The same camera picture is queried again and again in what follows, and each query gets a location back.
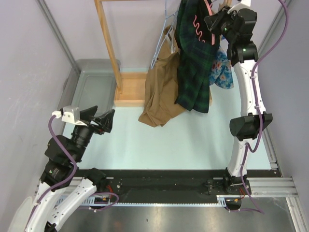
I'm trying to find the blue floral garment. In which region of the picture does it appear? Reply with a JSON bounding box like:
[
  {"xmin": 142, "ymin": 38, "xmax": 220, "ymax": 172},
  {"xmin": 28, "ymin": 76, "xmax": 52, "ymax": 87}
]
[{"xmin": 209, "ymin": 47, "xmax": 234, "ymax": 89}]

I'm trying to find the wooden clothes rack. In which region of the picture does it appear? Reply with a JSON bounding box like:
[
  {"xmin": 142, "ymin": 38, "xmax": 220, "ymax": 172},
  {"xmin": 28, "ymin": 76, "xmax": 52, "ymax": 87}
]
[{"xmin": 94, "ymin": 0, "xmax": 177, "ymax": 107}]

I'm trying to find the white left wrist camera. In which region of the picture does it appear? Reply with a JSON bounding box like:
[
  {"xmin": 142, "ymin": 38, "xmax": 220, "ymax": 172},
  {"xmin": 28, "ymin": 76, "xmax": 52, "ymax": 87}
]
[{"xmin": 52, "ymin": 105, "xmax": 87, "ymax": 126}]

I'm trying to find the pink plastic hanger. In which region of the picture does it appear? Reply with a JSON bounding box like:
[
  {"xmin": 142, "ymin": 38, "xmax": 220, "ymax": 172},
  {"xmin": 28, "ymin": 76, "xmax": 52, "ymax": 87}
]
[{"xmin": 192, "ymin": 0, "xmax": 220, "ymax": 47}]

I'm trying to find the green plaid garment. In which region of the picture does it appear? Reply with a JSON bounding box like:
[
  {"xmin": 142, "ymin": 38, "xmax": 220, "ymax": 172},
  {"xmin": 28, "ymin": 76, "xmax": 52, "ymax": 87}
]
[{"xmin": 175, "ymin": 0, "xmax": 219, "ymax": 113}]

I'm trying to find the light blue wire hanger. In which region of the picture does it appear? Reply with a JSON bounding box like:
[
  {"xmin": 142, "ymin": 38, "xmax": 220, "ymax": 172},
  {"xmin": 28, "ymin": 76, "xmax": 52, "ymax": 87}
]
[{"xmin": 150, "ymin": 0, "xmax": 178, "ymax": 70}]

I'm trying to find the tan brown skirt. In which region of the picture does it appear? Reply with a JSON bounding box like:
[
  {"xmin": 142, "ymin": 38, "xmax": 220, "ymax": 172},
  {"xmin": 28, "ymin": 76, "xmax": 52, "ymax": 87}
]
[{"xmin": 139, "ymin": 38, "xmax": 186, "ymax": 127}]

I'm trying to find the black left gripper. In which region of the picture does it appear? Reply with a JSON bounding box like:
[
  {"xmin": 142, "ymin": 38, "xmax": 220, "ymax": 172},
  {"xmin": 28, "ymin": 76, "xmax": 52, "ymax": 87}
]
[{"xmin": 72, "ymin": 105, "xmax": 115, "ymax": 160}]

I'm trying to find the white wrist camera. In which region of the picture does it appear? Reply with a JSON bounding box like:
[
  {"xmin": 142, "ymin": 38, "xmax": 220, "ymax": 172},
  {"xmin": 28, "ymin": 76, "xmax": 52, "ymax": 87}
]
[
  {"xmin": 228, "ymin": 0, "xmax": 251, "ymax": 14},
  {"xmin": 52, "ymin": 105, "xmax": 87, "ymax": 126}
]

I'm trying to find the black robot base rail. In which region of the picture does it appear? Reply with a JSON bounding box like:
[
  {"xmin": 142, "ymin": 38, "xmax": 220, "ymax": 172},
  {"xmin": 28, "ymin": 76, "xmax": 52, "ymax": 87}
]
[{"xmin": 72, "ymin": 169, "xmax": 282, "ymax": 210}]

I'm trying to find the light blue cable duct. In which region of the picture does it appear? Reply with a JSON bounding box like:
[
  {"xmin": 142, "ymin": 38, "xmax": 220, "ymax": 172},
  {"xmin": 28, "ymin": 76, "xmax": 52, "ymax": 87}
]
[{"xmin": 57, "ymin": 195, "xmax": 229, "ymax": 207}]

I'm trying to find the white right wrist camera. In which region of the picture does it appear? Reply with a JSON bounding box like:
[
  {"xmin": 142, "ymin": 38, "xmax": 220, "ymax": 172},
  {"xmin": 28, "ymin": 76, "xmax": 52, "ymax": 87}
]
[{"xmin": 228, "ymin": 0, "xmax": 251, "ymax": 14}]

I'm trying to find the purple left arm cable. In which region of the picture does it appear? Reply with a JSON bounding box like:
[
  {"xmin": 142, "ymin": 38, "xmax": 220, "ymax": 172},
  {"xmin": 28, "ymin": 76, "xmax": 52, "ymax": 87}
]
[{"xmin": 24, "ymin": 115, "xmax": 78, "ymax": 230}]

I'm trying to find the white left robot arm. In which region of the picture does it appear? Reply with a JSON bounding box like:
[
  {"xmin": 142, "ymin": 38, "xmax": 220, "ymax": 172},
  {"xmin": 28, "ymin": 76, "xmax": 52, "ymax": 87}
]
[{"xmin": 24, "ymin": 105, "xmax": 117, "ymax": 232}]

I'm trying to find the grey plastic bin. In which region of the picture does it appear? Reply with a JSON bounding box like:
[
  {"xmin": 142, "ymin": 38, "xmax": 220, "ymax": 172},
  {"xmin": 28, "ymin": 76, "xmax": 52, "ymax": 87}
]
[{"xmin": 58, "ymin": 58, "xmax": 117, "ymax": 116}]

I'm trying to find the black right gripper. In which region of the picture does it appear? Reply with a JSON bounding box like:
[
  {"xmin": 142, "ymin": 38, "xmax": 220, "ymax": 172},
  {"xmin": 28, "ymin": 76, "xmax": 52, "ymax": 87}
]
[{"xmin": 204, "ymin": 5, "xmax": 237, "ymax": 43}]

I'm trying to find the beige wooden hanger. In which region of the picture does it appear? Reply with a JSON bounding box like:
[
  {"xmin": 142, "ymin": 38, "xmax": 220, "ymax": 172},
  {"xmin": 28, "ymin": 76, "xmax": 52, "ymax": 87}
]
[{"xmin": 218, "ymin": 0, "xmax": 232, "ymax": 11}]

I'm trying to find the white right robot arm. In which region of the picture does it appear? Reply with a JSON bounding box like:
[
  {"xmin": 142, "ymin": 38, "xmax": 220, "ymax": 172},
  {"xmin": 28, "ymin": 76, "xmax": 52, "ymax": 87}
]
[{"xmin": 204, "ymin": 0, "xmax": 273, "ymax": 194}]

